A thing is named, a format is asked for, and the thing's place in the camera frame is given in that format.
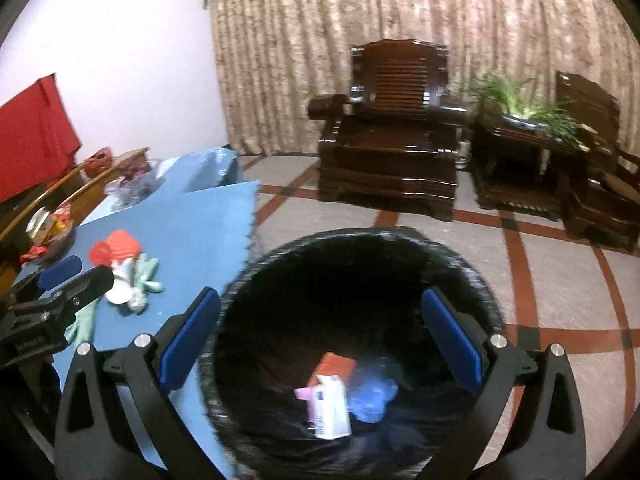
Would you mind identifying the blue crumpled trash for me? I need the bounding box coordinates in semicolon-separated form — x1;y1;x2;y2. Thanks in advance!
347;367;398;424

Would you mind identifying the black trash bin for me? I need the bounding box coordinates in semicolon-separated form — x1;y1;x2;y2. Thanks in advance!
198;228;503;479

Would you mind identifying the green rubber glove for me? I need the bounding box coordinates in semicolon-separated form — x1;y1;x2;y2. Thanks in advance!
65;252;164;347

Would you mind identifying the glass snack bowl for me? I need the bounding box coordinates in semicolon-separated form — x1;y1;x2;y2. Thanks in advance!
20;220;75;266

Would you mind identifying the gold white box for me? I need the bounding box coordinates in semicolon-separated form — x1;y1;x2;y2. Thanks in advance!
26;207;55;245

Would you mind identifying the small red foam net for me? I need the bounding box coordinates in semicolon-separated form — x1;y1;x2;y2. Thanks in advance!
89;240;112;266

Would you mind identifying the white crumpled tissue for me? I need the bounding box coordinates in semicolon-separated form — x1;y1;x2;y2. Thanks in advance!
104;258;134;306

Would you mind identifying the orange foam fruit net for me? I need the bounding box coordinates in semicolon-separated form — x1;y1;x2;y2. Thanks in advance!
105;229;142;262

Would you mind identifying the wooden bench backrest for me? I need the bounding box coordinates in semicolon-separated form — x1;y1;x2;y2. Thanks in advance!
1;148;148;292

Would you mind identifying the glass fruit bowl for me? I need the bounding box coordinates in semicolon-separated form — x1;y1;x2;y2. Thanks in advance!
105;159;160;211

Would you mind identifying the blue felt tablecloth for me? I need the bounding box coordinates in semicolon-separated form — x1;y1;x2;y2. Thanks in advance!
70;181;259;479

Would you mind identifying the red carved ornament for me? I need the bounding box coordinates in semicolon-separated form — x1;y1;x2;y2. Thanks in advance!
84;146;113;179

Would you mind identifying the red cloth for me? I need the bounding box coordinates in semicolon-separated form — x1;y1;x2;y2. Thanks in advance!
0;74;81;202

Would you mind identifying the dark red fruit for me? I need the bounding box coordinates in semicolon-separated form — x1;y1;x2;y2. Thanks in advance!
118;154;151;181

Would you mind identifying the light blue under tablecloth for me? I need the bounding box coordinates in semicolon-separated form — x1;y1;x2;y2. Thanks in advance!
81;146;243;226

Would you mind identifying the white small carton box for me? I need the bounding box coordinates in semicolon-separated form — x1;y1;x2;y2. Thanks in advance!
294;375;352;440

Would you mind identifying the dark wooden armchair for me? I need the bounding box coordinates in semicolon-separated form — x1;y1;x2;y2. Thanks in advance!
555;70;639;252
307;39;468;221

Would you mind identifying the dark wooden side table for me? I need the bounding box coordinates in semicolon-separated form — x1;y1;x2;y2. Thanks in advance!
470;113;587;220

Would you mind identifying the green potted plant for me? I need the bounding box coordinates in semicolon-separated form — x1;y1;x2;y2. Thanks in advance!
466;72;588;151

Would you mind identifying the beige patterned curtain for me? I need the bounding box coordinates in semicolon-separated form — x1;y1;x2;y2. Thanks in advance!
204;0;639;155

